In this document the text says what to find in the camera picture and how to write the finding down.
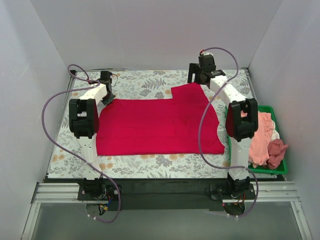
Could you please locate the magenta red t-shirt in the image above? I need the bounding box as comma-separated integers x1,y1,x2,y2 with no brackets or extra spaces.
96,83,225,156

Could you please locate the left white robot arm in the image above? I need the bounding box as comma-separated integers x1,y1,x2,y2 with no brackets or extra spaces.
68,70,115,180

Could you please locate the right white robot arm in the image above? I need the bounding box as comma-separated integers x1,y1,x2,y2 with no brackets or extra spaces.
187,51,258,199

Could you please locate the floral patterned table mat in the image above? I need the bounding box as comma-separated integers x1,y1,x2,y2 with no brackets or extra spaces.
47,69,257,179

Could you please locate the salmon pink t-shirt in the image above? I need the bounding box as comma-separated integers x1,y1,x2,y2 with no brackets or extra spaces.
248,111,274,168

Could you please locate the dusty rose t-shirt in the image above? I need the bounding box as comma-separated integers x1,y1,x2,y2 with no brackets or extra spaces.
266,138,289,170

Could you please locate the green plastic bin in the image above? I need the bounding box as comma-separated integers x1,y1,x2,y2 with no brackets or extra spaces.
225,104,288,175

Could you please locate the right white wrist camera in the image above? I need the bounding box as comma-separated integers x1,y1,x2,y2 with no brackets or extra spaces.
199,49,214,57

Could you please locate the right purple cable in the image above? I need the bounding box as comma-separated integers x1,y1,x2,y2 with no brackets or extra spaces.
198,46,259,219

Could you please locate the purple cable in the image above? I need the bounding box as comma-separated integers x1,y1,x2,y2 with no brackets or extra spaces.
42,64,122,223
198,46,259,219

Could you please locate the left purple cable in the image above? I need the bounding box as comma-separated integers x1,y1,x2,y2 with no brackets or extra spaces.
42,64,122,223

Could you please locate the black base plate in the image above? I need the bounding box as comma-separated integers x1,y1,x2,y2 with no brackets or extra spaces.
77,178,256,211

